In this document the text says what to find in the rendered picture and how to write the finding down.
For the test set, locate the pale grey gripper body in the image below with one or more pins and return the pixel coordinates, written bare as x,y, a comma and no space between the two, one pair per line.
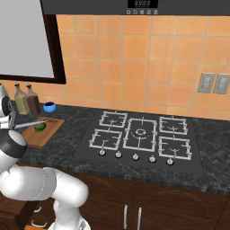
6,122

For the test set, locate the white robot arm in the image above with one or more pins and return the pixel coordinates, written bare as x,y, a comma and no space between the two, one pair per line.
33,182

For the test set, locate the green avocado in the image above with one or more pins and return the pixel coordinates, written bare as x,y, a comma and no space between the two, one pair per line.
39,128

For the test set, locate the wooden cutting board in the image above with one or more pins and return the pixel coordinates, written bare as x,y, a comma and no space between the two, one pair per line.
49,131

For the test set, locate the olive oil bottle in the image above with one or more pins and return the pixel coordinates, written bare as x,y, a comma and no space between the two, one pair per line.
21,103

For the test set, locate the dark red vinegar bottle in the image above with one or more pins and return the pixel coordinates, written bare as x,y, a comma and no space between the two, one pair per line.
33,104

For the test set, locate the blue bowl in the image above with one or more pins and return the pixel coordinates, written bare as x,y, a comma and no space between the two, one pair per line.
49,107

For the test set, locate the dark framed window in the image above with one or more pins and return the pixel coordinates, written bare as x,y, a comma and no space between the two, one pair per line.
24,36

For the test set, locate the dark wood drawer front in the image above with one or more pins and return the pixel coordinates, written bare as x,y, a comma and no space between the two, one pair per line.
12,214

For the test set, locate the silver hob knob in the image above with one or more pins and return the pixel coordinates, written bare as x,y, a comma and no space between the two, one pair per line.
135,156
118,154
102,152
170,161
152,159

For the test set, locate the dark wood cupboard door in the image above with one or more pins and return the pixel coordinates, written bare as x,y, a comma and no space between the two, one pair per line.
107,203
179,209

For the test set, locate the black gas hob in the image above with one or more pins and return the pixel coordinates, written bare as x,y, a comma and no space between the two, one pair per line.
140,140

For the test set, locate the black range hood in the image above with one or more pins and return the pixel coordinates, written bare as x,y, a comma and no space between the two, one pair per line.
185,6

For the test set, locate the grey wall socket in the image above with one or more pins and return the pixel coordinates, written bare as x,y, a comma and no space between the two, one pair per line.
206,83
222,84

